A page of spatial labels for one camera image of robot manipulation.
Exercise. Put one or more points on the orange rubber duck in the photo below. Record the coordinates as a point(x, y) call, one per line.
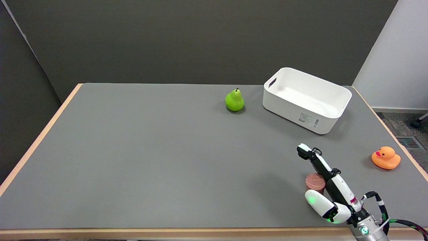
point(386, 159)

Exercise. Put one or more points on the white plastic storage bin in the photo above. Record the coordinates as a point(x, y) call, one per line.
point(306, 100)

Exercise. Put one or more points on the black chair caster wheel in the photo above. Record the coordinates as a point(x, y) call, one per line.
point(416, 124)

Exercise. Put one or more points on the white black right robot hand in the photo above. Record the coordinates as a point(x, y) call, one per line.
point(341, 190)

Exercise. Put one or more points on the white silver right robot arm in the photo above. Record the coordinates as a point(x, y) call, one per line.
point(369, 231)

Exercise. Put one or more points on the wooden cylinder block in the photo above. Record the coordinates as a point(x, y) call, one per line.
point(314, 181)

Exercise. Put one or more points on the metal floor vent grille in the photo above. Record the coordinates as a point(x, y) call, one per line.
point(409, 142)

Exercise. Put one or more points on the green toy pear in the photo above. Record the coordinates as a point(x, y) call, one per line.
point(234, 101)

